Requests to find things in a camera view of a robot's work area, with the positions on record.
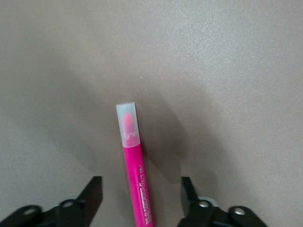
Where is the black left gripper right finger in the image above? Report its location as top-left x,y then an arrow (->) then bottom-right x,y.
180,176 -> 268,227

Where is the pink marker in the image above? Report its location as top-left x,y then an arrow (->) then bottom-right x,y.
116,101 -> 154,227

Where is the brown table cover sheet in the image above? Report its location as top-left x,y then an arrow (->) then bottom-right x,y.
0,0 -> 303,227

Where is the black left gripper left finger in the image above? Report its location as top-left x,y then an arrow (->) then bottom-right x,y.
0,176 -> 104,227

